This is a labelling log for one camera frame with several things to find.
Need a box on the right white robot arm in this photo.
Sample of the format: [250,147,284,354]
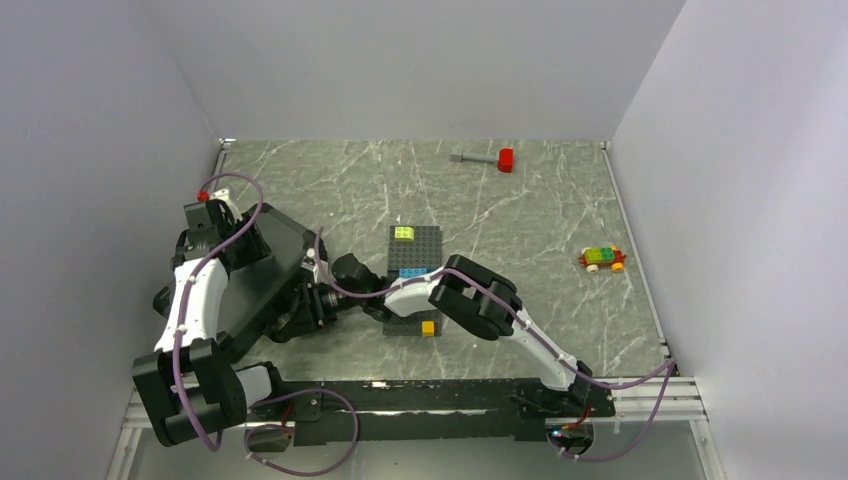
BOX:
[272,254,591,416]

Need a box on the lime green lego brick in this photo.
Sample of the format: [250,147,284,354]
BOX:
[393,226,415,242]

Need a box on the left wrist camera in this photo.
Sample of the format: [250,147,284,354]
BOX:
[196,188,242,221]

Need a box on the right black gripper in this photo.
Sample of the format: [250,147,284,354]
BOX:
[285,280,367,339]

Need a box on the grey cylinder tool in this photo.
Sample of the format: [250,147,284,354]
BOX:
[449,152,499,164]

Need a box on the black poker chip case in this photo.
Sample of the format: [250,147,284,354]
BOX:
[152,201,333,362]

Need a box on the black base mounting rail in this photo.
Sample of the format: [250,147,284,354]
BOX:
[248,378,616,446]

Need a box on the grey lego baseplate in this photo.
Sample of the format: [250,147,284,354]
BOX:
[382,310,445,337]
[387,225,443,273]

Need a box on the small yellow lego brick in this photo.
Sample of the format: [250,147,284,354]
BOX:
[420,320,436,337]

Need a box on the upper grey lego baseplate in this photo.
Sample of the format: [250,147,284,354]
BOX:
[387,225,443,273]

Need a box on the red block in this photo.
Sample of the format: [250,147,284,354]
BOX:
[497,148,514,173]

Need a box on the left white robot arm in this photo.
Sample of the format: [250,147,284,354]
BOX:
[132,197,288,451]

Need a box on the light blue lego brick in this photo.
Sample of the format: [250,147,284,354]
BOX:
[398,267,431,279]

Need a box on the colourful lego toy car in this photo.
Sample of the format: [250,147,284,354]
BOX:
[578,246,627,273]

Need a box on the lower grey lego baseplate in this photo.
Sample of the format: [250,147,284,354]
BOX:
[382,310,445,337]

